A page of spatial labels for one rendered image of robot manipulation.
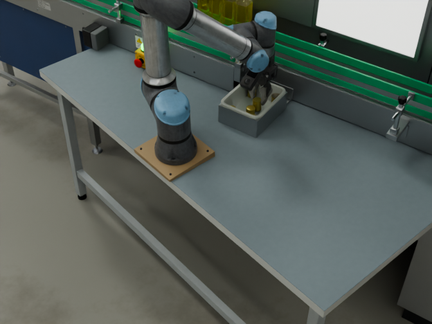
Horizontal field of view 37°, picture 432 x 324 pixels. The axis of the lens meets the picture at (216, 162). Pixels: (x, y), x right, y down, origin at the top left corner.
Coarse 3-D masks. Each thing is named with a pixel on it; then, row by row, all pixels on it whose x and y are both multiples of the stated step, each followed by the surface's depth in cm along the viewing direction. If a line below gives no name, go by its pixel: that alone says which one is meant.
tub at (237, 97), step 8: (240, 88) 247; (280, 88) 245; (224, 96) 241; (232, 96) 243; (240, 96) 249; (256, 96) 253; (280, 96) 241; (224, 104) 237; (232, 104) 245; (240, 104) 249; (248, 104) 249; (264, 104) 249; (272, 104) 237; (240, 112) 234; (256, 112) 245; (264, 112) 234
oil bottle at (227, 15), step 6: (222, 0) 250; (228, 0) 249; (234, 0) 248; (222, 6) 252; (228, 6) 250; (222, 12) 254; (228, 12) 252; (222, 18) 255; (228, 18) 254; (228, 24) 256
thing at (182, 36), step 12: (72, 0) 285; (84, 0) 280; (96, 0) 276; (108, 0) 271; (108, 12) 276; (132, 12) 267; (168, 36) 263; (180, 36) 259; (192, 36) 255; (204, 48) 255; (216, 48) 252
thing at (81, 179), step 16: (64, 112) 280; (64, 128) 288; (80, 160) 302; (80, 176) 302; (80, 192) 313; (96, 192) 295; (112, 208) 288; (128, 224) 282; (144, 240) 276; (160, 256) 270; (176, 272) 264; (208, 288) 254; (224, 304) 248; (240, 320) 243; (320, 320) 195
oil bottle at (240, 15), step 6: (240, 0) 246; (246, 0) 245; (252, 0) 248; (234, 6) 249; (240, 6) 247; (246, 6) 246; (252, 6) 250; (234, 12) 250; (240, 12) 248; (246, 12) 248; (234, 18) 252; (240, 18) 250; (246, 18) 250
